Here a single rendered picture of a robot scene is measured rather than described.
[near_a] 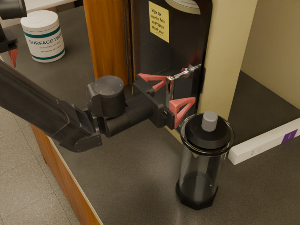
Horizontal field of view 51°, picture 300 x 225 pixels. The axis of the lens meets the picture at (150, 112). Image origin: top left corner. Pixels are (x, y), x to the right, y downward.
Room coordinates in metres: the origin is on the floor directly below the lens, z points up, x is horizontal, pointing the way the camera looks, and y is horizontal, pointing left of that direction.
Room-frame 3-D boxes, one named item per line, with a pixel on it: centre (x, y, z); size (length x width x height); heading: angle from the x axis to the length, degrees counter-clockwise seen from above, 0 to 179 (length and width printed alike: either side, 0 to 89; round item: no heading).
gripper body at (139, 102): (0.49, 0.03, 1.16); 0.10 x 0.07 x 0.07; 34
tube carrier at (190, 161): (0.42, -0.12, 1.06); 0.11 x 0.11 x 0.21
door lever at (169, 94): (0.55, -0.06, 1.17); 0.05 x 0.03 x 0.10; 124
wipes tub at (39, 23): (1.03, 0.40, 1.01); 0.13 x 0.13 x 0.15
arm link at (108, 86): (0.44, 0.11, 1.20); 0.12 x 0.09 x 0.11; 113
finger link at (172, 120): (0.50, -0.05, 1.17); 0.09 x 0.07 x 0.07; 124
